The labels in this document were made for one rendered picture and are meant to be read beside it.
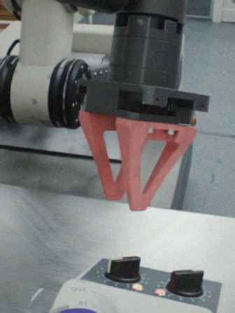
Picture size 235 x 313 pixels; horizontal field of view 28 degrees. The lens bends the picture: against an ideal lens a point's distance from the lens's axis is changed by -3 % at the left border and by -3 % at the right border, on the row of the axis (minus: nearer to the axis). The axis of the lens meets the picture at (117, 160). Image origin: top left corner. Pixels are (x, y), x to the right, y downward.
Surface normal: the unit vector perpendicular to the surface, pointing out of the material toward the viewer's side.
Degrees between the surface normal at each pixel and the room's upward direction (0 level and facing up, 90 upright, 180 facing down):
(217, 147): 0
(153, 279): 30
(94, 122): 68
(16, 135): 0
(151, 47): 63
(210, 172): 0
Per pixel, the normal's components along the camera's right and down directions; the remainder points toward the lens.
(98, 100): -0.82, -0.03
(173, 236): -0.02, -0.80
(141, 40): -0.23, 0.11
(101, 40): -0.24, 0.58
